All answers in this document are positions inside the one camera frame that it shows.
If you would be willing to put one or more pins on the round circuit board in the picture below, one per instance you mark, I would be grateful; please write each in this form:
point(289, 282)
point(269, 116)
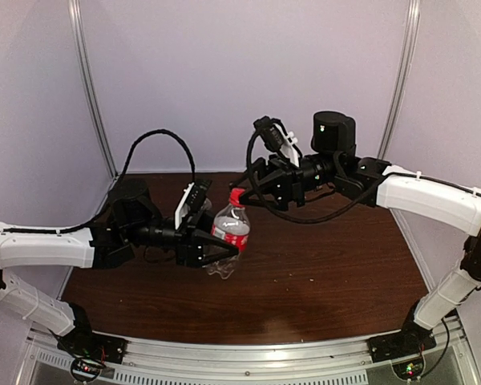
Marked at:
point(85, 370)
point(408, 368)

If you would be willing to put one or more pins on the aluminium front rail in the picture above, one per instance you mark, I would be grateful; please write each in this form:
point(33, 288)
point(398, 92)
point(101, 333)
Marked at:
point(341, 361)

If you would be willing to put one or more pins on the right round circuit board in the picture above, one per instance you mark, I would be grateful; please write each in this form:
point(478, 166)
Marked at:
point(408, 368)

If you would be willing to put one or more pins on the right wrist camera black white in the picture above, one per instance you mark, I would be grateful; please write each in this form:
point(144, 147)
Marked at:
point(278, 140)

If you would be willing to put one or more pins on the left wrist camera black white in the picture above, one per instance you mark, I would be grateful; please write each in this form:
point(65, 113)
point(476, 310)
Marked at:
point(193, 200)

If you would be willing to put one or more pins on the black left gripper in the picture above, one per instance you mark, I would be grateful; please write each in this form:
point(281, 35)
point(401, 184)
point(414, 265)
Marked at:
point(188, 241)

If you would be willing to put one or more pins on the left aluminium frame post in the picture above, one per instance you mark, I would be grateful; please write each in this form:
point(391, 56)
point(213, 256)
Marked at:
point(76, 20)

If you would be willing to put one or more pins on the red soda bottle cap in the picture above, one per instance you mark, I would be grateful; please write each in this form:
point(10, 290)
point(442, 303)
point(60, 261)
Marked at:
point(234, 197)

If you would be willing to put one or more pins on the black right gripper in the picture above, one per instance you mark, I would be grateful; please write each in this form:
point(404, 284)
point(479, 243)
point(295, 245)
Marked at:
point(282, 188)

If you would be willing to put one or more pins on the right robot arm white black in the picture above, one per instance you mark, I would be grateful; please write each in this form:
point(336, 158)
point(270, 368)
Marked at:
point(378, 183)

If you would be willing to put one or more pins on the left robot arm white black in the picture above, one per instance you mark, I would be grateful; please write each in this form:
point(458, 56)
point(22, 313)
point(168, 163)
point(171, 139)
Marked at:
point(132, 220)

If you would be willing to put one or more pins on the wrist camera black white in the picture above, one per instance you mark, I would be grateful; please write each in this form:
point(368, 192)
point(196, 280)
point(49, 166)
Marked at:
point(193, 200)
point(278, 140)

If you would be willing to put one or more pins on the aluminium frame post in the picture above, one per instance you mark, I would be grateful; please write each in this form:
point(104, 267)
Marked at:
point(76, 20)
point(409, 42)

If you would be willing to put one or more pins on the right aluminium frame post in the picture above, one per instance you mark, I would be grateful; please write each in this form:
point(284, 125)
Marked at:
point(409, 42)

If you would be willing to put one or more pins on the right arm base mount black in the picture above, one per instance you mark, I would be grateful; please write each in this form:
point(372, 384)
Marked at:
point(399, 345)

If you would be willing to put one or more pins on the left round circuit board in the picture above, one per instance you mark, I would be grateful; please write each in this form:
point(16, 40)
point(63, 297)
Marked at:
point(85, 370)

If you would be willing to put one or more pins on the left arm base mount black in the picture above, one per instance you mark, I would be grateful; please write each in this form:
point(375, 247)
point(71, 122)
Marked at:
point(99, 348)

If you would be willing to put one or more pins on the red label soda bottle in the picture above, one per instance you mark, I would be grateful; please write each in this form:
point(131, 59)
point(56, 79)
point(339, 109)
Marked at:
point(232, 225)

